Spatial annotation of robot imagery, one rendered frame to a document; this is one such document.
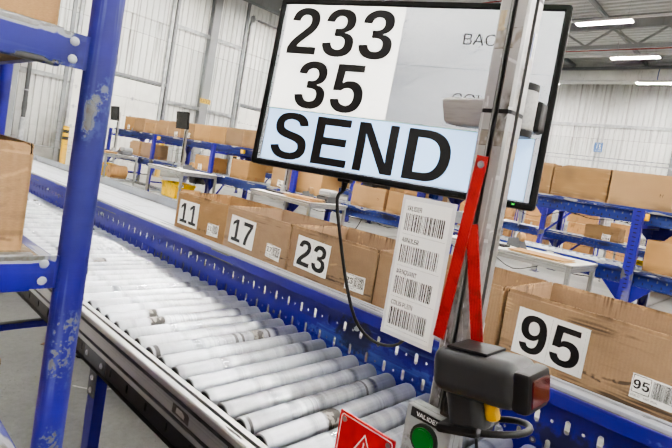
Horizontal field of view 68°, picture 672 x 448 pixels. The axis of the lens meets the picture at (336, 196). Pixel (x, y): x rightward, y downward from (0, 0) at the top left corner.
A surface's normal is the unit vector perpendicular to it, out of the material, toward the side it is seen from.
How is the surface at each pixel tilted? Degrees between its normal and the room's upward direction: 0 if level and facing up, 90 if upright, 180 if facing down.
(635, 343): 90
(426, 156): 86
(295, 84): 86
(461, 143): 86
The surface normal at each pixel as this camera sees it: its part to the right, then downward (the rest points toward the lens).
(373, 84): -0.38, -0.08
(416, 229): -0.68, -0.07
